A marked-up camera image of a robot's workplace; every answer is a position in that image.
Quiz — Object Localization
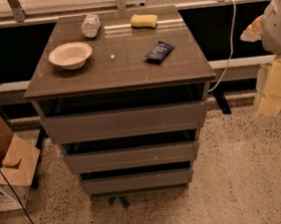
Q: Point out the grey drawer cabinet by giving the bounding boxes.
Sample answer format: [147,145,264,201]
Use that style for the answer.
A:
[25,6,215,196]

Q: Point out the clear plastic bottle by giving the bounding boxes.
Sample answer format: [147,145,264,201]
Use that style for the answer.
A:
[82,14,101,38]

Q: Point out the open cardboard box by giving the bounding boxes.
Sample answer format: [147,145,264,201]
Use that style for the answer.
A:
[0,116,41,212]

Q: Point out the white paper bowl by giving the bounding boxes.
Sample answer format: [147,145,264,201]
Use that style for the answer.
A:
[49,42,92,71]

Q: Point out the white cable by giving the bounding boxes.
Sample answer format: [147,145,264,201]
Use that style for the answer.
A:
[198,0,246,94]

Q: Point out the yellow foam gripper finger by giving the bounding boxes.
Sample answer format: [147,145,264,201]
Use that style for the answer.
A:
[253,57,281,120]

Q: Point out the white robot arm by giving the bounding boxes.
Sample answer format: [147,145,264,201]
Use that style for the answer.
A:
[241,0,281,122]

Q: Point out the black cable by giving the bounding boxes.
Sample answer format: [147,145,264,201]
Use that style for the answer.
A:
[0,140,48,224]

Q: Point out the grey top drawer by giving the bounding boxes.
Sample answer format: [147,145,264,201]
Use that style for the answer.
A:
[41,103,206,144]

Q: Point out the grey bottom drawer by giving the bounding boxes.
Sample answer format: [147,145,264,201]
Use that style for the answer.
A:
[80,168,194,195]

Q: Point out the yellow sponge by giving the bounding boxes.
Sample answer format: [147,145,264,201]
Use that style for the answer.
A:
[130,14,157,29]

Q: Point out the dark blue snack packet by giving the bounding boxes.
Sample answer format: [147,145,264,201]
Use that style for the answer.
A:
[145,41,174,63]

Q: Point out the grey drawer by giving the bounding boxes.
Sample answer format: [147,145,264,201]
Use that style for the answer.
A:
[64,141,199,174]
[80,168,194,195]
[41,103,206,144]

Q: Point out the grey middle drawer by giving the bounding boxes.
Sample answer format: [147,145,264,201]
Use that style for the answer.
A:
[64,141,199,174]

